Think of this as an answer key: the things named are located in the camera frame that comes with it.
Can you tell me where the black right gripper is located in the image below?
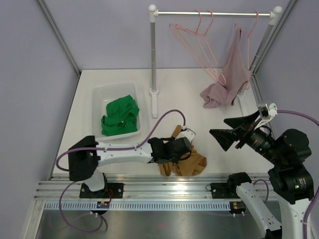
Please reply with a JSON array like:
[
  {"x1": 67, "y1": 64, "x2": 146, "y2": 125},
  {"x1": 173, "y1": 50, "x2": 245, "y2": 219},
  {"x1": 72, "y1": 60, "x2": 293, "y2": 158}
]
[{"x1": 210, "y1": 109, "x2": 285, "y2": 165}]

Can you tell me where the brown tank top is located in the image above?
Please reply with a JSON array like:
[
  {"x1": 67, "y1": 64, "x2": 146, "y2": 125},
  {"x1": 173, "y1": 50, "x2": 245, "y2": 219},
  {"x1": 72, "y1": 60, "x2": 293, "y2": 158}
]
[{"x1": 158, "y1": 124, "x2": 208, "y2": 177}]

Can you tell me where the green tank top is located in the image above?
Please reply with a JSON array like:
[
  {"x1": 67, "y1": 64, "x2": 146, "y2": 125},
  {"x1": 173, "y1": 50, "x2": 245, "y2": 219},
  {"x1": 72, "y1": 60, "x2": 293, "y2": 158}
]
[{"x1": 101, "y1": 95, "x2": 140, "y2": 136}]

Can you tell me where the pink wire hanger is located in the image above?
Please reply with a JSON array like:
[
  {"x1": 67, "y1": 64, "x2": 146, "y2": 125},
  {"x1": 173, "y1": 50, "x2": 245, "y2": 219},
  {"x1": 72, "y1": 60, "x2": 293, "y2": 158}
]
[{"x1": 169, "y1": 9, "x2": 220, "y2": 83}]

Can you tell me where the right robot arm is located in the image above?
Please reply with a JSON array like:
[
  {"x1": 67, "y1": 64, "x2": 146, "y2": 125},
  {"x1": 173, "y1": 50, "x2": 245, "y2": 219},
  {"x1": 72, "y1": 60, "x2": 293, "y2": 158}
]
[{"x1": 209, "y1": 108, "x2": 319, "y2": 239}]

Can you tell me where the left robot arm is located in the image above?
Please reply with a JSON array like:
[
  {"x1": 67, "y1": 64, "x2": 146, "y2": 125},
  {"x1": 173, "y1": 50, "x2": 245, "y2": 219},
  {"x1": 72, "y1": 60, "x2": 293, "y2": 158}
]
[{"x1": 68, "y1": 130, "x2": 195, "y2": 199}]

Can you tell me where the pink hanger under mauve top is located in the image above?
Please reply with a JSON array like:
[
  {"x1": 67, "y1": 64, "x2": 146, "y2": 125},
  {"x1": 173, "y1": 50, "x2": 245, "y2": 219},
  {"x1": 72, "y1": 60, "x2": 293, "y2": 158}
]
[{"x1": 234, "y1": 10, "x2": 259, "y2": 92}]

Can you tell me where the mauve tank top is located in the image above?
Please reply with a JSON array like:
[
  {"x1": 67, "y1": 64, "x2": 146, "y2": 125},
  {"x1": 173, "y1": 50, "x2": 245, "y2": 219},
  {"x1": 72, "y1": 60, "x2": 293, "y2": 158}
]
[{"x1": 200, "y1": 27, "x2": 250, "y2": 109}]

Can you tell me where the white perforated plastic basket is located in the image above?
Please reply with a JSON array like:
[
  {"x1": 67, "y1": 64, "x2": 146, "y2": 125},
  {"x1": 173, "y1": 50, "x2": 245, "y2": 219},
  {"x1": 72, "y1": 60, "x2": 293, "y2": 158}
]
[{"x1": 91, "y1": 82, "x2": 142, "y2": 140}]

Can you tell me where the silver and white clothes rack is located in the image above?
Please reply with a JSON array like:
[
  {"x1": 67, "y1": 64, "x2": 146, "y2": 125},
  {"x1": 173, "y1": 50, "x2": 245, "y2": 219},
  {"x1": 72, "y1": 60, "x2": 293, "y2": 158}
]
[{"x1": 149, "y1": 4, "x2": 283, "y2": 118}]

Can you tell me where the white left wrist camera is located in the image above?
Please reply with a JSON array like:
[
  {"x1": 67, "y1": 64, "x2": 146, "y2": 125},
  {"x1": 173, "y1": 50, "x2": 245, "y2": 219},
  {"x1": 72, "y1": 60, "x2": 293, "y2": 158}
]
[{"x1": 178, "y1": 128, "x2": 196, "y2": 143}]

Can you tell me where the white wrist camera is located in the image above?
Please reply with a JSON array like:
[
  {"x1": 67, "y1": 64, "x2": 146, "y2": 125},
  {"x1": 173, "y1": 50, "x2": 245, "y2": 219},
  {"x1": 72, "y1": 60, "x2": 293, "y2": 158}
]
[
  {"x1": 178, "y1": 128, "x2": 196, "y2": 143},
  {"x1": 255, "y1": 103, "x2": 278, "y2": 128}
]

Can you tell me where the aluminium mounting rail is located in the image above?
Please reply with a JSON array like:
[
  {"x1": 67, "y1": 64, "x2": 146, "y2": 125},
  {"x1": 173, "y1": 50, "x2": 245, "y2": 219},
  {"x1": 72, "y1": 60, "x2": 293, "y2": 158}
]
[{"x1": 33, "y1": 174, "x2": 280, "y2": 204}]

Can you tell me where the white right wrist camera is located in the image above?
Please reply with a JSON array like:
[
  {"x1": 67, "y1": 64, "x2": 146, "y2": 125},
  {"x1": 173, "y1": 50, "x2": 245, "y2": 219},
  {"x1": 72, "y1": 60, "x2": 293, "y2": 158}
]
[{"x1": 255, "y1": 103, "x2": 278, "y2": 128}]

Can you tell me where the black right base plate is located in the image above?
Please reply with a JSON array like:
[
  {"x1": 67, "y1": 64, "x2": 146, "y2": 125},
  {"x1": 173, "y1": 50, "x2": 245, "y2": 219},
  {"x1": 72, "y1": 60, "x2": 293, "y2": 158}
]
[{"x1": 205, "y1": 183, "x2": 240, "y2": 199}]

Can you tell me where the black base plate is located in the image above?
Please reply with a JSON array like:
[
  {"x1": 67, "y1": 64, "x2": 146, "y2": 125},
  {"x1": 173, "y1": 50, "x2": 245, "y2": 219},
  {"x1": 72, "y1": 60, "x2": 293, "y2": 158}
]
[
  {"x1": 205, "y1": 183, "x2": 240, "y2": 199},
  {"x1": 79, "y1": 183, "x2": 124, "y2": 199}
]

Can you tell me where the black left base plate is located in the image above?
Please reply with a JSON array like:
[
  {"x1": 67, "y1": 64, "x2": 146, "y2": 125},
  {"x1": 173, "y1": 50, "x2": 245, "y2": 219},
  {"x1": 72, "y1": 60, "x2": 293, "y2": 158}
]
[{"x1": 79, "y1": 183, "x2": 124, "y2": 199}]

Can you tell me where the white slotted cable duct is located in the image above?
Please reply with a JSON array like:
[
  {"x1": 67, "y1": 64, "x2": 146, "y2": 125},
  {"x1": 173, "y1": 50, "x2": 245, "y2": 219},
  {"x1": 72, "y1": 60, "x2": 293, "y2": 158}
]
[{"x1": 44, "y1": 201, "x2": 230, "y2": 211}]

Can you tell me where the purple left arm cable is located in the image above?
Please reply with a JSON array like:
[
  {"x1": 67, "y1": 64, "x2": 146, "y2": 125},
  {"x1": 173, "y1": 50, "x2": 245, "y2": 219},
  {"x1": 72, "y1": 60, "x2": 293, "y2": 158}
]
[{"x1": 56, "y1": 109, "x2": 187, "y2": 234}]

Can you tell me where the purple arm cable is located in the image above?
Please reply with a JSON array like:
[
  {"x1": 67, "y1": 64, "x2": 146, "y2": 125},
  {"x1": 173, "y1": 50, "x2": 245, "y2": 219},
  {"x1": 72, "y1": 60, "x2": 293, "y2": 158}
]
[
  {"x1": 206, "y1": 109, "x2": 319, "y2": 239},
  {"x1": 56, "y1": 109, "x2": 187, "y2": 234}
]

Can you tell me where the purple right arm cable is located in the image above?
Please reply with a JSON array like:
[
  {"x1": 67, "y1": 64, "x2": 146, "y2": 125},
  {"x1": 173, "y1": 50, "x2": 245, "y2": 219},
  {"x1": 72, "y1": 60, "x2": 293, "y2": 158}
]
[{"x1": 206, "y1": 109, "x2": 319, "y2": 239}]

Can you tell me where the right aluminium frame post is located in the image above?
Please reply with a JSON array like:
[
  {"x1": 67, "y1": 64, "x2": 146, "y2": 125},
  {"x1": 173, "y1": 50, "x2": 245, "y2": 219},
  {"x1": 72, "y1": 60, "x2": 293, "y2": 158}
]
[{"x1": 250, "y1": 0, "x2": 299, "y2": 77}]

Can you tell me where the aluminium frame post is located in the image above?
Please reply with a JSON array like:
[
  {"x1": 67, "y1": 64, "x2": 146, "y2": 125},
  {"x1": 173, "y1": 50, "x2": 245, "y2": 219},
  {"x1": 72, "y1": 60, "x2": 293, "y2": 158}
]
[
  {"x1": 250, "y1": 0, "x2": 299, "y2": 77},
  {"x1": 35, "y1": 0, "x2": 81, "y2": 78}
]

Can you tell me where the left aluminium frame post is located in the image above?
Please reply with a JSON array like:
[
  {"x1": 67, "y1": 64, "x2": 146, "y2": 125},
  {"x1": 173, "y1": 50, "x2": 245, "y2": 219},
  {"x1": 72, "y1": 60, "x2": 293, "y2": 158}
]
[{"x1": 35, "y1": 0, "x2": 81, "y2": 78}]

